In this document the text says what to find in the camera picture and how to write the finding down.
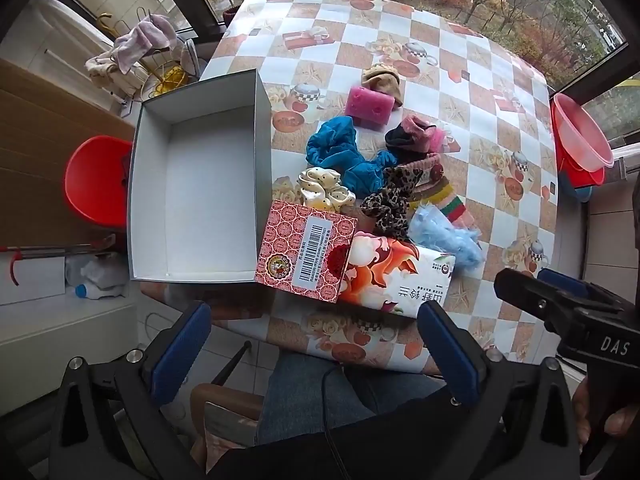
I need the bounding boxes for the grey cardboard box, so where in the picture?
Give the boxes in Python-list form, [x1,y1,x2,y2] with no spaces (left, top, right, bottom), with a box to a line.
[127,67,274,285]

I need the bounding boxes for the light blue mesh pouf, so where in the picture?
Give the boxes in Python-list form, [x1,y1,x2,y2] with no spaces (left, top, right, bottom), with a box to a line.
[407,201,486,267]

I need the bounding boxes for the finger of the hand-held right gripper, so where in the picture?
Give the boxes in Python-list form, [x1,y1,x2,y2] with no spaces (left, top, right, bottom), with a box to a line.
[538,268,626,307]
[494,268,587,342]

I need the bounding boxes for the person's right hand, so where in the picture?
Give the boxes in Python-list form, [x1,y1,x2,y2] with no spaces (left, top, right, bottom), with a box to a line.
[572,381,640,459]

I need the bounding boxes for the cream polka dot scrunchie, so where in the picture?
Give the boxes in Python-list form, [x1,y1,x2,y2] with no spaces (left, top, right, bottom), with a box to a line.
[298,165,357,212]

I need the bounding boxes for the brown cardboard sheet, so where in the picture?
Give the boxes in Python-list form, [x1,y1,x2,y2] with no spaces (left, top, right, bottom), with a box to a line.
[0,57,137,247]

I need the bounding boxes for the person's blue jeans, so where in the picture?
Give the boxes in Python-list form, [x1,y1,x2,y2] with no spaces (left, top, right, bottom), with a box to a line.
[254,351,447,447]

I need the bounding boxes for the red handled mop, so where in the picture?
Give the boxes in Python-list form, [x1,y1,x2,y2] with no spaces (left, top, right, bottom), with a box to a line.
[0,233,116,287]

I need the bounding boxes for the checked printed tablecloth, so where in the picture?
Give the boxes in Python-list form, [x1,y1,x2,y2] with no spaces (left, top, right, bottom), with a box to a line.
[137,0,560,377]

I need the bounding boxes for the pink sponge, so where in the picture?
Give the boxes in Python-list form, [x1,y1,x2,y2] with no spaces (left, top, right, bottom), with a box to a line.
[344,85,396,127]

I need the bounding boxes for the red patterned carton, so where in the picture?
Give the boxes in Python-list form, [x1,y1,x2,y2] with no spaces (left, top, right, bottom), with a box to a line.
[253,198,360,305]

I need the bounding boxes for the fox print tissue pack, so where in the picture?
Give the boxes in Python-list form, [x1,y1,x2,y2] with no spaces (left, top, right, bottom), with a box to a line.
[337,232,457,319]

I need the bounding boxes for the beige cloth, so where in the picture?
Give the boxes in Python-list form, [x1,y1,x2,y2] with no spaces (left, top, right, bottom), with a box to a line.
[84,52,127,92]

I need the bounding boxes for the brown wooden stool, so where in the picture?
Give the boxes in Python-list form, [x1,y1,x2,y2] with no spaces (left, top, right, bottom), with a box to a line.
[189,382,266,472]

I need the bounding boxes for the black cable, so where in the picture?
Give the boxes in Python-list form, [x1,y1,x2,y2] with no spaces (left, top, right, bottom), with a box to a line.
[319,364,352,480]

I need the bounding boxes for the beige knit hat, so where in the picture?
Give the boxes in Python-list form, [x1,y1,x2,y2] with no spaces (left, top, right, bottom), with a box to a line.
[361,64,405,109]

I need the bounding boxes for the yellow folded umbrella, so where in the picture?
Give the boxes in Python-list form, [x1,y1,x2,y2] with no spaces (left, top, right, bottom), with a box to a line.
[149,62,189,99]

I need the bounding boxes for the gold wire rack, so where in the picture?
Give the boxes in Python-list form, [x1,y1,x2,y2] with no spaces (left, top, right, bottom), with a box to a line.
[96,6,202,102]

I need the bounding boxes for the red plastic chair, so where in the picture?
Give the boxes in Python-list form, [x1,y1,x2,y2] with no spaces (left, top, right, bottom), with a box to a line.
[63,135,135,229]

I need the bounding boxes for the blue plastic basin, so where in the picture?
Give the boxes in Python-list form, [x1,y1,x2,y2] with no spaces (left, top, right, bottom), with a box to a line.
[560,170,597,204]

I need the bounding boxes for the blue velvet scrunchie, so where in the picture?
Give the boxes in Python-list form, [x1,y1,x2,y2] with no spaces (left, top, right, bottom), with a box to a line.
[340,150,399,194]
[305,116,359,172]

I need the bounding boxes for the red plastic basin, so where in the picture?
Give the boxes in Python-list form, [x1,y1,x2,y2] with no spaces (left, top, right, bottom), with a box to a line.
[554,110,607,188]

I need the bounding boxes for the pink plastic basin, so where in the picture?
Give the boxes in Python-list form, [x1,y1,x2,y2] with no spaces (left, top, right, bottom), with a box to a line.
[551,92,615,171]

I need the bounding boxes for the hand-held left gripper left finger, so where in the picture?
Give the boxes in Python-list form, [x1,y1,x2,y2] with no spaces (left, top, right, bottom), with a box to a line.
[47,301,213,480]

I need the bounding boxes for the pink striped knit sock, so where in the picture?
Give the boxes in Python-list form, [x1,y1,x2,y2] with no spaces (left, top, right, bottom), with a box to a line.
[395,154,469,227]

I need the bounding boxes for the leopard print scrunchie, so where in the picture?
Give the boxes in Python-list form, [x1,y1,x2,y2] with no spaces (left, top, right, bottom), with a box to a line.
[360,166,427,241]

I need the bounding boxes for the pink and black fuzzy sock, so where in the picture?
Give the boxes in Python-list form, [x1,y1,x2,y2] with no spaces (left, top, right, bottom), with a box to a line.
[384,114,447,157]

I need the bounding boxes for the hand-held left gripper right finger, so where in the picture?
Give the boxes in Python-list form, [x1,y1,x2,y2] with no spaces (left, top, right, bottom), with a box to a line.
[417,301,587,480]

